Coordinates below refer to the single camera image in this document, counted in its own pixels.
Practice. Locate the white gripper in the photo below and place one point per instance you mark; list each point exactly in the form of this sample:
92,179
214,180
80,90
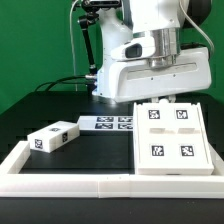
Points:
137,80

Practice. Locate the white cabinet body box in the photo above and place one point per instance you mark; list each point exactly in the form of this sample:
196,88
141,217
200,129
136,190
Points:
170,139

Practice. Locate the white marker base plate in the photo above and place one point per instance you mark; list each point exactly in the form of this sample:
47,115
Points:
105,123

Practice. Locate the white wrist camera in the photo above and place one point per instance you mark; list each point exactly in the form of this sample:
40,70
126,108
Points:
137,48

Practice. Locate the white cabinet door panel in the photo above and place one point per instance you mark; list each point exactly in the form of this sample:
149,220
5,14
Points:
151,130

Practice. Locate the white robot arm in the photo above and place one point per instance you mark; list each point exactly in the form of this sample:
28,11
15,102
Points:
161,19

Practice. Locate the white cabinet top block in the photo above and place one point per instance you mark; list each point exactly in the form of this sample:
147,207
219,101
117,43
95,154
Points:
53,136

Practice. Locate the white border frame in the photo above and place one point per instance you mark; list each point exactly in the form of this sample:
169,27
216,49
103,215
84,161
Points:
15,184

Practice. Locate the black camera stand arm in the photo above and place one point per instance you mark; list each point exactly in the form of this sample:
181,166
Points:
91,16

